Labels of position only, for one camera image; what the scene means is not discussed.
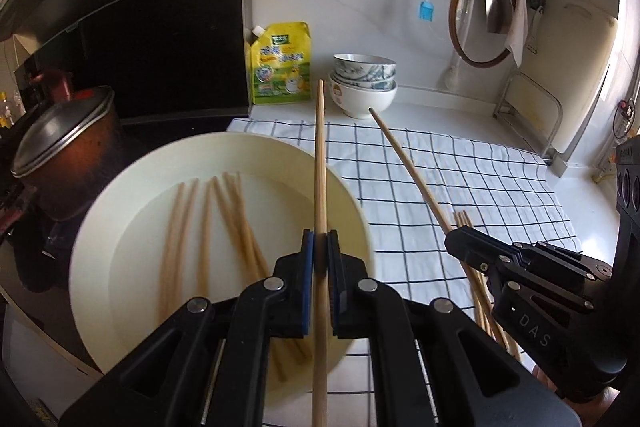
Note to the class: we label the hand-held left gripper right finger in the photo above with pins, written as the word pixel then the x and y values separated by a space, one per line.
pixel 335 287

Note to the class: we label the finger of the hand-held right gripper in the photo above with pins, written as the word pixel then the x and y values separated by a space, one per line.
pixel 565 264
pixel 515 302

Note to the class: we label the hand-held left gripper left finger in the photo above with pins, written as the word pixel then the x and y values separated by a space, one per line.
pixel 307 287

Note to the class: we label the pile of wooden chopsticks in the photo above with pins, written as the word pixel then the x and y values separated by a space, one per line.
pixel 480 297
pixel 203 237

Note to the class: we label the long wooden chopstick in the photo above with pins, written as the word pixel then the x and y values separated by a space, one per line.
pixel 320 157
pixel 407 167

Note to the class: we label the cream plastic basin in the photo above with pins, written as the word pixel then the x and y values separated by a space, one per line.
pixel 125 267

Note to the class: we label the white checkered cloth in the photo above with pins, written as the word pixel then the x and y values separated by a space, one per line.
pixel 480 177

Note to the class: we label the gas valve with red knob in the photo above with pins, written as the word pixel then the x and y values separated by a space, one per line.
pixel 625 112

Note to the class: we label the white cutting board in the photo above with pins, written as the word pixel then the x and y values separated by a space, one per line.
pixel 585 82

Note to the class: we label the plain white bowl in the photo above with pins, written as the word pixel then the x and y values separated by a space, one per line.
pixel 362 104

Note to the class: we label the blue patterned bowl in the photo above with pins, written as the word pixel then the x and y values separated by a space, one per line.
pixel 385 84
pixel 365 69

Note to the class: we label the white plastic tube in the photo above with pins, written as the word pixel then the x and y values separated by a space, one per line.
pixel 452 79

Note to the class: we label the yellow green seasoning pouch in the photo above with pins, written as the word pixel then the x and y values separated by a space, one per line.
pixel 280 67

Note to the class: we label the white hanging rag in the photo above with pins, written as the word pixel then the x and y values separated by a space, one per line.
pixel 517 32

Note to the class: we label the red cooking pot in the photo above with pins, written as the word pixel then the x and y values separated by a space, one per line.
pixel 85 172

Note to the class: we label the round wooden-rimmed sieve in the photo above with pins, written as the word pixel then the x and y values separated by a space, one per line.
pixel 480 22

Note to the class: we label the black gas stove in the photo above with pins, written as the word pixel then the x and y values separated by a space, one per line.
pixel 30 267

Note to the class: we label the steel pot lid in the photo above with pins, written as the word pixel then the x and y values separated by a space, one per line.
pixel 60 132

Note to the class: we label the black range hood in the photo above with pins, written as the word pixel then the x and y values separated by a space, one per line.
pixel 165 32

